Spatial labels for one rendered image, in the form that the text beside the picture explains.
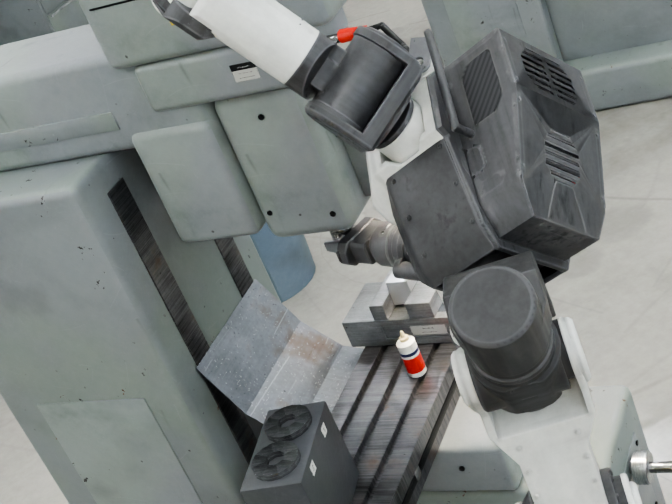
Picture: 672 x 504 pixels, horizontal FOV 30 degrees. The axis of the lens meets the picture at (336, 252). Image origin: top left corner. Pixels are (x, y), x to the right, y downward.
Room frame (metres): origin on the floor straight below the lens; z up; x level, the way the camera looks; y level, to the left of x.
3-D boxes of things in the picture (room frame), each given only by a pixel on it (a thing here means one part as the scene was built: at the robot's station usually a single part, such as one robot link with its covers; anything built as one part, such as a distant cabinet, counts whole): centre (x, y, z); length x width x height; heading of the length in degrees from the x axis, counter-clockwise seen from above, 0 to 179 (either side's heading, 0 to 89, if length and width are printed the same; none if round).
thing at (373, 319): (2.33, -0.13, 0.96); 0.35 x 0.15 x 0.11; 55
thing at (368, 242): (2.15, -0.08, 1.24); 0.13 x 0.12 x 0.10; 129
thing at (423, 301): (2.32, -0.16, 0.99); 0.15 x 0.06 x 0.04; 145
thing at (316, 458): (1.86, 0.22, 1.00); 0.22 x 0.12 x 0.20; 157
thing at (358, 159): (2.16, -0.12, 1.45); 0.04 x 0.04 x 0.21; 57
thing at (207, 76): (2.24, 0.01, 1.68); 0.34 x 0.24 x 0.10; 57
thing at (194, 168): (2.33, 0.14, 1.47); 0.24 x 0.19 x 0.26; 147
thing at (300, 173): (2.22, -0.02, 1.47); 0.21 x 0.19 x 0.32; 147
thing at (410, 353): (2.18, -0.06, 0.96); 0.04 x 0.04 x 0.11
